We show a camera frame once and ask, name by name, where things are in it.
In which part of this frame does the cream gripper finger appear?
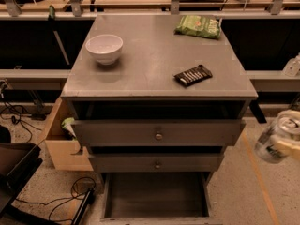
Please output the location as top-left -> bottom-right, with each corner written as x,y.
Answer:
270,135 -> 300,160

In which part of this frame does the brass top drawer knob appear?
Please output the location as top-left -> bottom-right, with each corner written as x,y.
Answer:
155,132 -> 163,141

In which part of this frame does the grey bottom drawer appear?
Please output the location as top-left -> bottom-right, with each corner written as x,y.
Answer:
101,172 -> 222,225

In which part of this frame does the grey drawer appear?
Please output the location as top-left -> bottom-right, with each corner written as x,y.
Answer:
89,146 -> 224,173
101,172 -> 222,225
73,101 -> 245,147

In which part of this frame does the grey drawer cabinet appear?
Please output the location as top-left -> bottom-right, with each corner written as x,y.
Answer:
60,13 -> 259,180

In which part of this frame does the grey middle drawer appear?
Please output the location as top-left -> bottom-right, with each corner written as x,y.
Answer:
89,146 -> 224,173

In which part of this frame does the grey top drawer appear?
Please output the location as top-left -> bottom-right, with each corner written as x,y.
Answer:
73,101 -> 245,147

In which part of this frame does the black snack bar packet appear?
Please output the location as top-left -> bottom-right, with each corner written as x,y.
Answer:
174,65 -> 213,87

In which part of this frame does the green chip bag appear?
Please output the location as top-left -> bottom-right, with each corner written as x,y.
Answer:
174,15 -> 221,39

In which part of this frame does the white ceramic bowl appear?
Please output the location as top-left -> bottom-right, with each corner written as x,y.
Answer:
85,35 -> 124,65

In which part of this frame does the light wooden box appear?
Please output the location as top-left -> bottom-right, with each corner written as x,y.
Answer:
38,97 -> 93,171

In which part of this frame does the green bag in box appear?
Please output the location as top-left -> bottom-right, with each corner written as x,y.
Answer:
61,117 -> 76,140

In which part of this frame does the black chair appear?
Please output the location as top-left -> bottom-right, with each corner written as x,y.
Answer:
0,126 -> 42,217

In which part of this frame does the black floor cable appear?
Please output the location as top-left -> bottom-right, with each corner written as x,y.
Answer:
13,176 -> 97,223

